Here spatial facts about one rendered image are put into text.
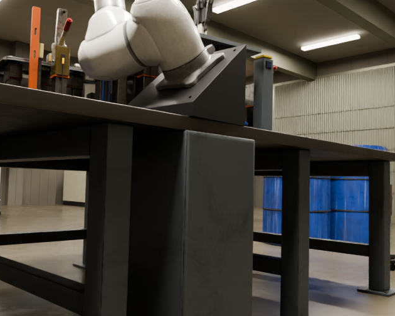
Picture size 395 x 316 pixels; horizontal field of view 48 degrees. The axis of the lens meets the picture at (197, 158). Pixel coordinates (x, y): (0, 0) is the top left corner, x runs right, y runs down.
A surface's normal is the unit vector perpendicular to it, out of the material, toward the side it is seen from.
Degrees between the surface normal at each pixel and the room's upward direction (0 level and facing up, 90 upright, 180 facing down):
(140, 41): 124
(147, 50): 134
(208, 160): 90
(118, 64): 144
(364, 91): 90
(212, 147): 90
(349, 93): 90
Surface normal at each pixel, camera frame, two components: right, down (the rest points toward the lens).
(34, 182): 0.70, -0.03
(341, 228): -0.66, -0.07
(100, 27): -0.44, -0.22
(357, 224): -0.25, -0.07
